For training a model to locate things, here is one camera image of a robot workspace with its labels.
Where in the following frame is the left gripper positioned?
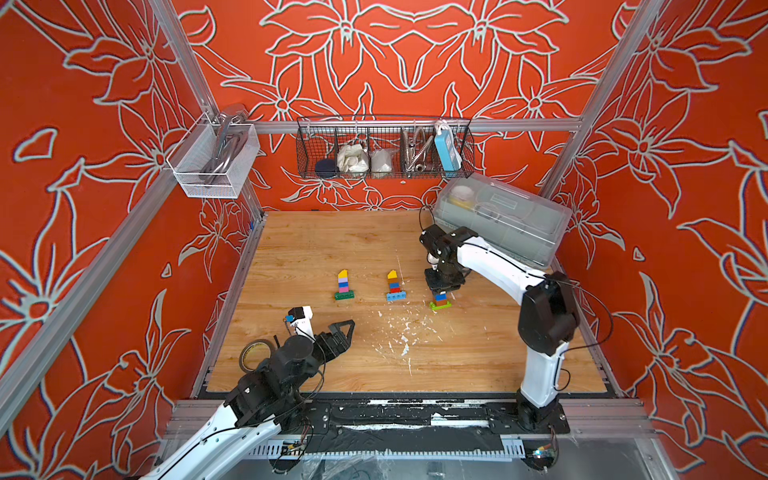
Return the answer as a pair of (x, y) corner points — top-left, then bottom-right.
(283, 319), (355, 399)

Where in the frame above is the lime green lego brick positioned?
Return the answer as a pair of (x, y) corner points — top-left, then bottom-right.
(430, 300), (452, 312)

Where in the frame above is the dark green lego plate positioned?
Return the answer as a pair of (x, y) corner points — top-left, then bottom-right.
(334, 291), (355, 301)

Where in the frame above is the light blue long lego brick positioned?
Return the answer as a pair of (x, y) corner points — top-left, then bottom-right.
(386, 291), (407, 301)

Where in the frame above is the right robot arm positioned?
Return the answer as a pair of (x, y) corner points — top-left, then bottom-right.
(419, 224), (579, 431)

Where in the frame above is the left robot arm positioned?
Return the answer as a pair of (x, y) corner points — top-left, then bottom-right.
(144, 320), (355, 479)

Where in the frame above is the tape roll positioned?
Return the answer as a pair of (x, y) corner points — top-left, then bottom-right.
(238, 339), (276, 373)

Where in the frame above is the grey lidded storage box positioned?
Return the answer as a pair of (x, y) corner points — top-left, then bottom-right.
(433, 173), (572, 268)

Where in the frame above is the light blue box in basket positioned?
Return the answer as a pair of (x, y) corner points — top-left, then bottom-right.
(434, 120), (462, 172)

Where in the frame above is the white cloth in basket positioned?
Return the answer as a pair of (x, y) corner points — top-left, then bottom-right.
(336, 143), (370, 176)

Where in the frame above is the clear plastic bin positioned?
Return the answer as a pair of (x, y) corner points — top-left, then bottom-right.
(169, 104), (260, 199)

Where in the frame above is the black wire basket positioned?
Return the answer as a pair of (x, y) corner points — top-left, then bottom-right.
(296, 115), (478, 180)

